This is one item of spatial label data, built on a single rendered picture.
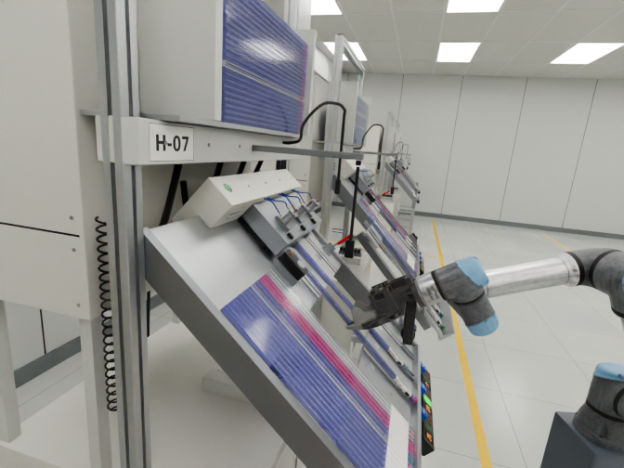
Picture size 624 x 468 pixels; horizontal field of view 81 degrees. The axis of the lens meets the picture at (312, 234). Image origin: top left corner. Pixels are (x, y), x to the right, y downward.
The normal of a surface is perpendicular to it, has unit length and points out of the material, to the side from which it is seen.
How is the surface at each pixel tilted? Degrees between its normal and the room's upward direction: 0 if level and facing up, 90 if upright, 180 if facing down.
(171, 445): 0
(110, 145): 90
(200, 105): 90
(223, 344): 90
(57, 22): 90
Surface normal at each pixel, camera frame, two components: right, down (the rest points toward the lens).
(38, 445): 0.07, -0.97
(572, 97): -0.27, 0.21
